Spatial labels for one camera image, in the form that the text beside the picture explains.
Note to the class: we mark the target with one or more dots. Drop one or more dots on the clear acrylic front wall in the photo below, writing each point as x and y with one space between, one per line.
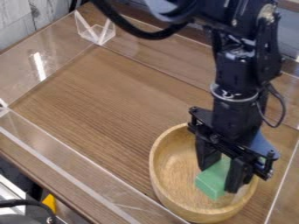
89 188

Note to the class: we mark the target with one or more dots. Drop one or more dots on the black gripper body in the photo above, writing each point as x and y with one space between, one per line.
231 127

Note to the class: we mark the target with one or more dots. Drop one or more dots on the clear acrylic back wall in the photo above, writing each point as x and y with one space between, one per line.
185 58

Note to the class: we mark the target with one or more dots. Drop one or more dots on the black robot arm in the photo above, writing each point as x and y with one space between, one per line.
243 32

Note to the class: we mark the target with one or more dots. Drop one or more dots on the clear acrylic corner bracket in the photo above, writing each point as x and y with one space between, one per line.
98 34

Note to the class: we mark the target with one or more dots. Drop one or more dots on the green rectangular block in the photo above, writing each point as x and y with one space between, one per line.
210 180

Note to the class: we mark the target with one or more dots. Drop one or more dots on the brown wooden bowl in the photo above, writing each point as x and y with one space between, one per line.
173 172

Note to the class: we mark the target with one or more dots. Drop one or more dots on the yellow black device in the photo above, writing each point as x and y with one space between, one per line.
43 210

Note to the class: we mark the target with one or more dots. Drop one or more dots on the clear acrylic left wall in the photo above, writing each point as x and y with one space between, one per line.
31 61

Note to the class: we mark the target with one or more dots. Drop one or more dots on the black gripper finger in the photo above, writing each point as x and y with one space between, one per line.
239 175
207 154

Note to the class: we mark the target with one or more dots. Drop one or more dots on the clear acrylic wall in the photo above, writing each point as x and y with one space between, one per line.
185 58
89 188
31 61

